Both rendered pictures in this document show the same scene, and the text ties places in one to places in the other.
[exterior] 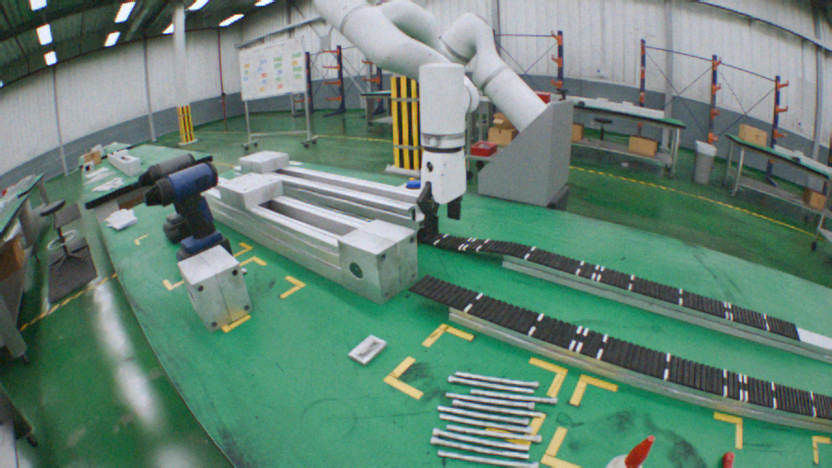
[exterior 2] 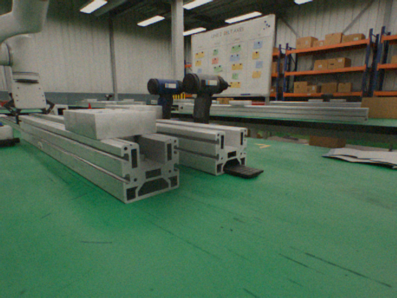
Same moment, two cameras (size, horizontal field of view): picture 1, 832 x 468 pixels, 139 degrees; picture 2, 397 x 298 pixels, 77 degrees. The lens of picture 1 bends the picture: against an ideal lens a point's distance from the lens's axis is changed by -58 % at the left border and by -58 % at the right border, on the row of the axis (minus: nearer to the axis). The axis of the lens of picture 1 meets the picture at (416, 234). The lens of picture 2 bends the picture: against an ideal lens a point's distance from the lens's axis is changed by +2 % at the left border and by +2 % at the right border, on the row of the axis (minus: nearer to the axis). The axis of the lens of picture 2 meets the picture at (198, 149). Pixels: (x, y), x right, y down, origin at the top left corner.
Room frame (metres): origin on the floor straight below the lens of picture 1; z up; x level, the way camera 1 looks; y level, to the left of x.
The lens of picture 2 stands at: (1.55, 0.74, 0.93)
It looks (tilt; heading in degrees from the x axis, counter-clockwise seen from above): 12 degrees down; 189
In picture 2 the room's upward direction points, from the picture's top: straight up
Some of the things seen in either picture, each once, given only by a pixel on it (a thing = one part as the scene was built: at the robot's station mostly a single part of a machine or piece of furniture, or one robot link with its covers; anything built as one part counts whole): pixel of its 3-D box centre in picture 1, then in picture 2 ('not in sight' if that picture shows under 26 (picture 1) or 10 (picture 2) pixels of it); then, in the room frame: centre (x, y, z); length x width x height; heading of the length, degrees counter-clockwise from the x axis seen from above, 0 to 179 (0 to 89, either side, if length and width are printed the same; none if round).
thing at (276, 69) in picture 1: (273, 95); not in sight; (6.24, 2.44, 0.97); 1.51 x 0.50 x 1.95; 73
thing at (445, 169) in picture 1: (443, 170); (29, 94); (0.69, -0.06, 0.94); 0.10 x 0.07 x 0.11; 142
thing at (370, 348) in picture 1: (368, 350); not in sight; (0.36, 0.07, 0.78); 0.05 x 0.03 x 0.01; 146
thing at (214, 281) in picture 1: (220, 284); not in sight; (0.46, 0.34, 0.83); 0.11 x 0.10 x 0.10; 138
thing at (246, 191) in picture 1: (250, 194); (133, 116); (0.81, 0.42, 0.87); 0.16 x 0.11 x 0.07; 52
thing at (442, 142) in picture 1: (442, 139); (27, 77); (0.68, -0.06, 1.00); 0.09 x 0.08 x 0.03; 142
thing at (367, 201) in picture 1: (308, 190); (70, 138); (0.96, 0.30, 0.82); 0.80 x 0.10 x 0.09; 52
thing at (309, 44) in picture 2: not in sight; (324, 80); (-8.61, 3.89, 1.58); 2.83 x 0.98 x 3.15; 53
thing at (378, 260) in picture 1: (383, 256); not in sight; (0.55, 0.06, 0.83); 0.12 x 0.09 x 0.10; 142
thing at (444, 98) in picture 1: (443, 97); (21, 54); (0.69, -0.06, 1.08); 0.09 x 0.08 x 0.13; 148
